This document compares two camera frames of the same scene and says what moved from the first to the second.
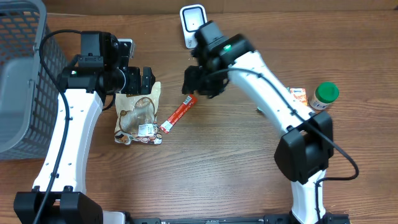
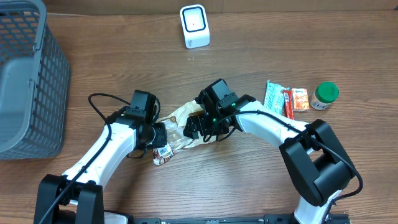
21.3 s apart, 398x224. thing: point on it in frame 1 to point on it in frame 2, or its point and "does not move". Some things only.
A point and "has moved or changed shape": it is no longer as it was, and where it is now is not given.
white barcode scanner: [192, 17] does not move
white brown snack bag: [136, 117] has moved or changed shape
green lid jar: [323, 94] does not move
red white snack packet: [181, 111] has moved or changed shape
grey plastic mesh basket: [28, 99] does not move
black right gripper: [195, 81] to [193, 127]
